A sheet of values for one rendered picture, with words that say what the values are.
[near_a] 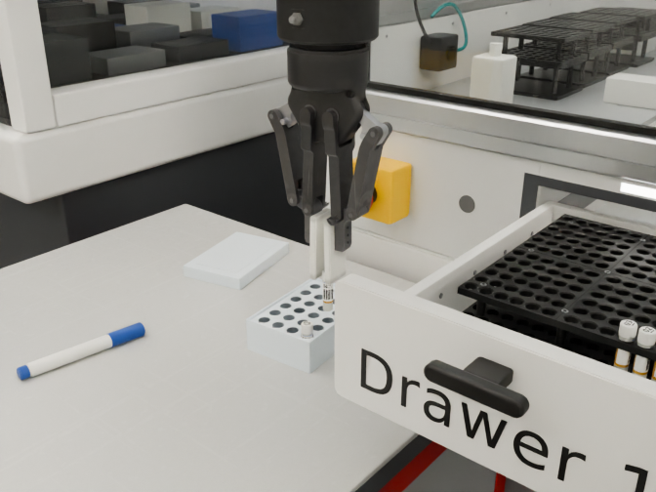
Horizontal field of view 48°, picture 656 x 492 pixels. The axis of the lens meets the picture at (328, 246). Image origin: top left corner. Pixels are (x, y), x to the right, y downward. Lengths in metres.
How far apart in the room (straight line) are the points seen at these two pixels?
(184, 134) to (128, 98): 0.13
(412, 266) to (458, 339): 0.45
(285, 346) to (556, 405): 0.34
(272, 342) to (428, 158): 0.30
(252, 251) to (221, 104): 0.43
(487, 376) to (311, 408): 0.26
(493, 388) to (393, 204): 0.45
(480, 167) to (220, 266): 0.35
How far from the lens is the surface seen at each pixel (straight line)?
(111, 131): 1.22
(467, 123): 0.87
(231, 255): 0.99
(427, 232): 0.94
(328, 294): 0.77
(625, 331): 0.59
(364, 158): 0.68
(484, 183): 0.88
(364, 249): 1.01
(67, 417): 0.75
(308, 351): 0.75
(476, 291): 0.64
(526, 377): 0.52
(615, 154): 0.81
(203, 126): 1.34
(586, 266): 0.71
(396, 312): 0.56
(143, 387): 0.77
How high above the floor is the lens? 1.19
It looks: 24 degrees down
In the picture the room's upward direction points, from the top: straight up
